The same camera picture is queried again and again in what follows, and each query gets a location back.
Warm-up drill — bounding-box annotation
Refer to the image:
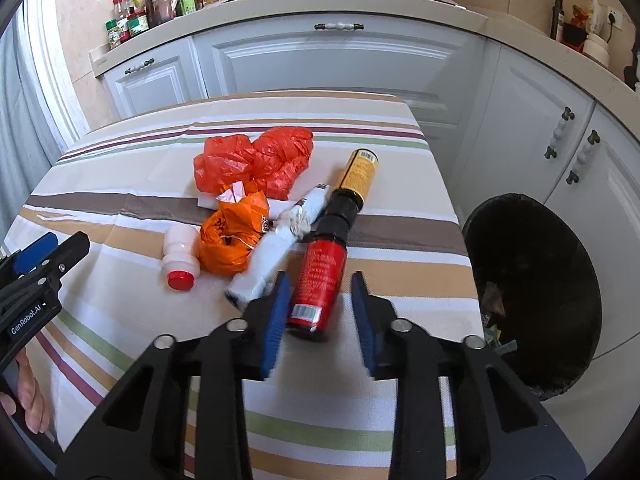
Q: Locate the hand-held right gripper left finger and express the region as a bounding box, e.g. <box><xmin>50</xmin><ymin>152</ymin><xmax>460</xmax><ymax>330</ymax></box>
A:
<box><xmin>55</xmin><ymin>271</ymin><xmax>292</xmax><ymax>480</ymax></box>

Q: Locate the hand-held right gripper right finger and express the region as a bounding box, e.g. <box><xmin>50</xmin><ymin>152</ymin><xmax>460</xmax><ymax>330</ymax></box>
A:
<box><xmin>350</xmin><ymin>271</ymin><xmax>586</xmax><ymax>480</ymax></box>

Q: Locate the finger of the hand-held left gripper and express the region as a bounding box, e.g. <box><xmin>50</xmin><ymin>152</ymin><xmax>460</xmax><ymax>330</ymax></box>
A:
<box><xmin>0</xmin><ymin>232</ymin><xmax>55</xmax><ymax>286</ymax></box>
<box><xmin>0</xmin><ymin>231</ymin><xmax>91</xmax><ymax>317</ymax></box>

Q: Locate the red spray can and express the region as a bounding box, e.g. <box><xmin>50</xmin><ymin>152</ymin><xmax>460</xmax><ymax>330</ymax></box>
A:
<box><xmin>285</xmin><ymin>225</ymin><xmax>348</xmax><ymax>343</ymax></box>

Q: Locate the black trash bin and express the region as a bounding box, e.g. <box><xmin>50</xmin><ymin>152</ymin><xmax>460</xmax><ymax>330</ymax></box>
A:
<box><xmin>462</xmin><ymin>192</ymin><xmax>603</xmax><ymax>401</ymax></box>

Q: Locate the person's left hand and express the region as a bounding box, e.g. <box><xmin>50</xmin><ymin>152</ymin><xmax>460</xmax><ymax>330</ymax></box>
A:
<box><xmin>0</xmin><ymin>349</ymin><xmax>51</xmax><ymax>433</ymax></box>

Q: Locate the striped tablecloth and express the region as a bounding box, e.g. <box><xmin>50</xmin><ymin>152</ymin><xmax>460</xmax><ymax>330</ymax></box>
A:
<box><xmin>0</xmin><ymin>91</ymin><xmax>488</xmax><ymax>480</ymax></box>

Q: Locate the orange plastic bag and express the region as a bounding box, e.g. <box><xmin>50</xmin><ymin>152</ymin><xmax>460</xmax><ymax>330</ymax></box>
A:
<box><xmin>199</xmin><ymin>180</ymin><xmax>271</xmax><ymax>277</ymax></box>

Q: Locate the small white bottle red cap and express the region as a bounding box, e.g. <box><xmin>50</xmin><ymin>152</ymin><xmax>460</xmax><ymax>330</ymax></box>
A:
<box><xmin>162</xmin><ymin>223</ymin><xmax>202</xmax><ymax>292</ymax></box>

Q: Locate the green white wrapper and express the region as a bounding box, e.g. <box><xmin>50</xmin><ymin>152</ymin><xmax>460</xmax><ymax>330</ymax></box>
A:
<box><xmin>484</xmin><ymin>325</ymin><xmax>518</xmax><ymax>357</ymax></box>

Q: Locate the yellow label brown bottle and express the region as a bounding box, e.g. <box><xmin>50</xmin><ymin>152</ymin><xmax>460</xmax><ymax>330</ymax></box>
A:
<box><xmin>322</xmin><ymin>148</ymin><xmax>380</xmax><ymax>226</ymax></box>

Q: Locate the red plastic bag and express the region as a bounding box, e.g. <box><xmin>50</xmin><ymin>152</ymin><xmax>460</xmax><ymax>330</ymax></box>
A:
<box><xmin>194</xmin><ymin>126</ymin><xmax>315</xmax><ymax>200</ymax></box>

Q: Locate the group of condiment bottles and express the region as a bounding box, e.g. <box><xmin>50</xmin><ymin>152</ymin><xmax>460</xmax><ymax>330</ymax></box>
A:
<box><xmin>104</xmin><ymin>0</ymin><xmax>223</xmax><ymax>51</ymax></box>

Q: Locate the white ceramic jar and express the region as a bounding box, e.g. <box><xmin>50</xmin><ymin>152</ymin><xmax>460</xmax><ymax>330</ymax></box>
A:
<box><xmin>582</xmin><ymin>35</ymin><xmax>611</xmax><ymax>68</ymax></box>

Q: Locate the red black utensil holder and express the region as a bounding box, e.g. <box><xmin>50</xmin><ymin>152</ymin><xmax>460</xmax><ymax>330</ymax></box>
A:
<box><xmin>564</xmin><ymin>5</ymin><xmax>590</xmax><ymax>53</ymax></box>

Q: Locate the dark olive oil bottle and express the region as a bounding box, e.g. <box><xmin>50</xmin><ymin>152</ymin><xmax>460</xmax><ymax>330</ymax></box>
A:
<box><xmin>550</xmin><ymin>0</ymin><xmax>566</xmax><ymax>41</ymax></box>

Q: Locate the white rice paddle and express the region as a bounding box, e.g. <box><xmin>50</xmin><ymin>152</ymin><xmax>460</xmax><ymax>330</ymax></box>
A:
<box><xmin>585</xmin><ymin>0</ymin><xmax>603</xmax><ymax>36</ymax></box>

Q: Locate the white door frame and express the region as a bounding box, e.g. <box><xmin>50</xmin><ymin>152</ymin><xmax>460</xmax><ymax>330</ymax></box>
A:
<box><xmin>0</xmin><ymin>0</ymin><xmax>91</xmax><ymax>241</ymax></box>

